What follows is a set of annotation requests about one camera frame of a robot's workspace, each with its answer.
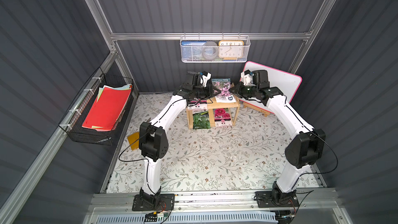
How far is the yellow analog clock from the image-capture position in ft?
2.92

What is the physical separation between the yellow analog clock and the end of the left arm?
0.25 m

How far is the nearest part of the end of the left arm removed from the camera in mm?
707
